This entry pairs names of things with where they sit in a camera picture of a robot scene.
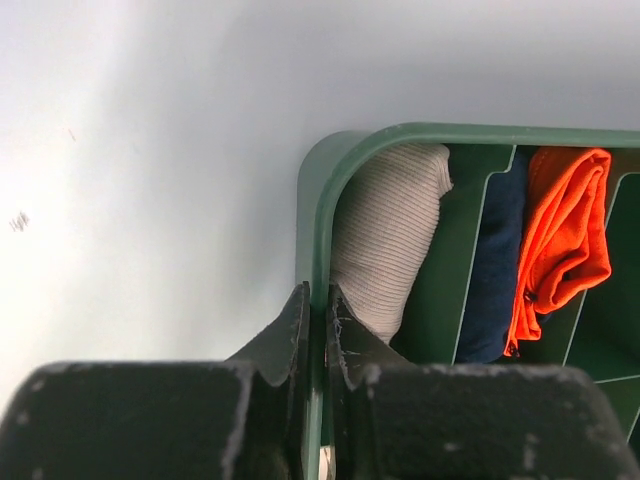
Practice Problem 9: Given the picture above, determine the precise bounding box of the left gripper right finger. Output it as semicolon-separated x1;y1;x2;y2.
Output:
326;286;639;479

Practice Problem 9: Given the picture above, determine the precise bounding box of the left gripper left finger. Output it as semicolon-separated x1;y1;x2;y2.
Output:
1;283;310;479

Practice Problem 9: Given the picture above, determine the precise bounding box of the green compartment organizer tray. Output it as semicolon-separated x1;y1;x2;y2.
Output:
295;123;639;479

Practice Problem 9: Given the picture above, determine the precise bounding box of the navy orange underwear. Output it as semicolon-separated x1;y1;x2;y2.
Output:
455;146;612;363

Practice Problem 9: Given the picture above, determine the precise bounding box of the beige rolled cloth in tray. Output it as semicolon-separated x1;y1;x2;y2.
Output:
330;144;453;343

